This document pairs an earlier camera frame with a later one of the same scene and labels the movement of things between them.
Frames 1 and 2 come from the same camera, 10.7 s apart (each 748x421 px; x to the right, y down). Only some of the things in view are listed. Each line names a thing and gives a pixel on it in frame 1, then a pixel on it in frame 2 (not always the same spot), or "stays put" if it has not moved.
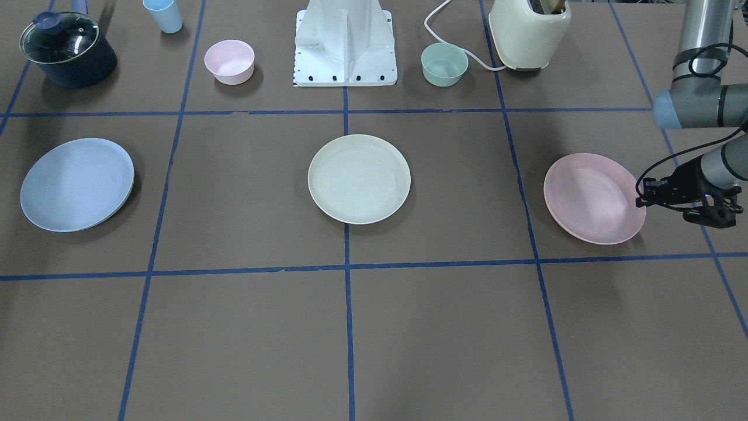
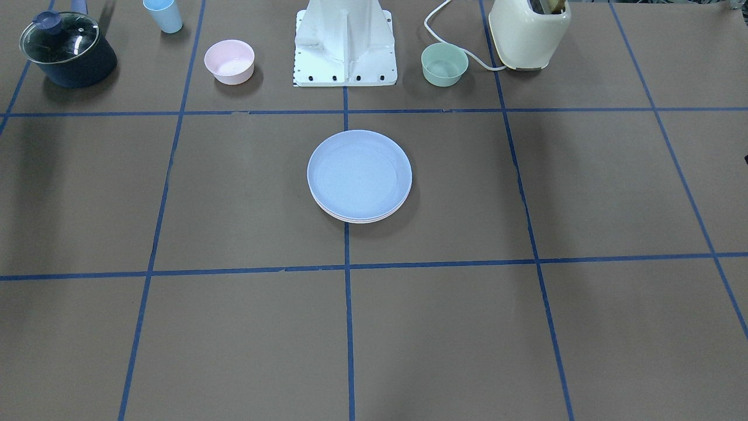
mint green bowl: x=443 y=65 stays put
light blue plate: x=78 y=185 → x=359 y=173
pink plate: x=595 y=199 → x=358 y=220
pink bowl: x=231 y=62 stays put
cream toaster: x=525 y=38 stays put
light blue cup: x=165 y=14 stays put
